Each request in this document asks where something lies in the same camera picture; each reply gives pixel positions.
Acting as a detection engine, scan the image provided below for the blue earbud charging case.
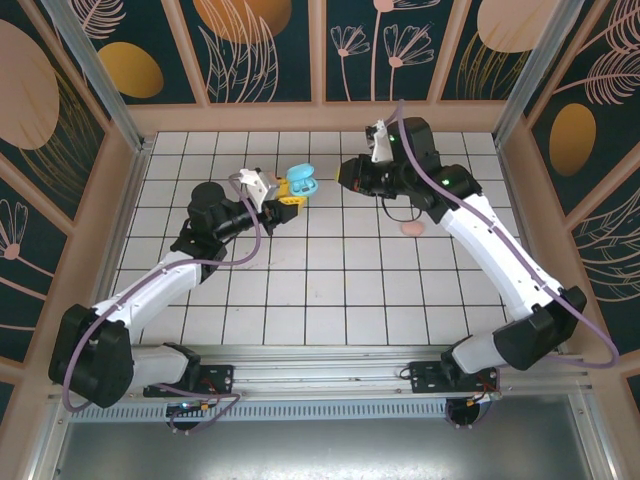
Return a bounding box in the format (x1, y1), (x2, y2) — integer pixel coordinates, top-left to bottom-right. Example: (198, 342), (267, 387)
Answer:
(284, 162), (321, 197)

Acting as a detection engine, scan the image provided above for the grey metal sheet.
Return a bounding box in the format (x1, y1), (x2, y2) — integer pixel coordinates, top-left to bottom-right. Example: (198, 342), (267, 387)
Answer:
(27, 394), (619, 480)

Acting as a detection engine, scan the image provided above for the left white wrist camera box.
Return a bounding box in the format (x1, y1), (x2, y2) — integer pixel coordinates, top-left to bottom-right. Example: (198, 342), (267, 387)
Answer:
(238, 168), (279, 207)

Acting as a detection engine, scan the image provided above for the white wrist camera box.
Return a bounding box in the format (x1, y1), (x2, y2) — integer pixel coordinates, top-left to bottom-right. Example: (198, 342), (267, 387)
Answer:
(238, 168), (279, 207)
(366, 119), (399, 164)

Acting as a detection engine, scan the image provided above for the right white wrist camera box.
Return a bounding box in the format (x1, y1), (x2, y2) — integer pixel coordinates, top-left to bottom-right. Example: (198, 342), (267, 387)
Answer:
(366, 119), (399, 164)

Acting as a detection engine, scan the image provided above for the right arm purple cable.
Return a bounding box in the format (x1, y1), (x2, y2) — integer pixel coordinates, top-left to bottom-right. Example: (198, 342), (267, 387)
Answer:
(387, 98), (621, 430)

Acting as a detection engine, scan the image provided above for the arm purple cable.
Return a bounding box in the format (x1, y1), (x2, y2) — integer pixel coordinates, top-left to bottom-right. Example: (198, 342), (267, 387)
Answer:
(387, 98), (621, 430)
(63, 173), (262, 434)

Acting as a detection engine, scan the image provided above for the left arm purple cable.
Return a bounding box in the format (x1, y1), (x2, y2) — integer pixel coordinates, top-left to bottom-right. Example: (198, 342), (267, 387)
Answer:
(63, 173), (262, 434)

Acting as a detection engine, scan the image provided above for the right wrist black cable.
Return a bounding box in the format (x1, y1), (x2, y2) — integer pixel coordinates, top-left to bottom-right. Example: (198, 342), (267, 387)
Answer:
(379, 194), (422, 225)

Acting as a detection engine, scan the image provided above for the aluminium frame post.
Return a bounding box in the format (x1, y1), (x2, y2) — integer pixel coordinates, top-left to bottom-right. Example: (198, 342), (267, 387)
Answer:
(42, 0), (157, 154)
(492, 0), (586, 146)

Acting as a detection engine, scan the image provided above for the aluminium mounting rail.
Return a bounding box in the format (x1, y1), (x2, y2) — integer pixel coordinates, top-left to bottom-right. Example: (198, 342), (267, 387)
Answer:
(47, 343), (594, 401)

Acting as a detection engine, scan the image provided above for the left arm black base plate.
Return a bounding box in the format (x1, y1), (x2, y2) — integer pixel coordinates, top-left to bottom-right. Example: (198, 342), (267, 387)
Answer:
(143, 363), (236, 399)

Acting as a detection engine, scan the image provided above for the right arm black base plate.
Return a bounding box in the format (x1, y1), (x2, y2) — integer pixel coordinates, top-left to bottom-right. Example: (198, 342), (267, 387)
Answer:
(408, 359), (501, 396)

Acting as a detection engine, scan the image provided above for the grey slotted cable duct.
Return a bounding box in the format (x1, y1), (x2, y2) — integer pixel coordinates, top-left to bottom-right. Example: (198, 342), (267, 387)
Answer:
(67, 399), (451, 422)

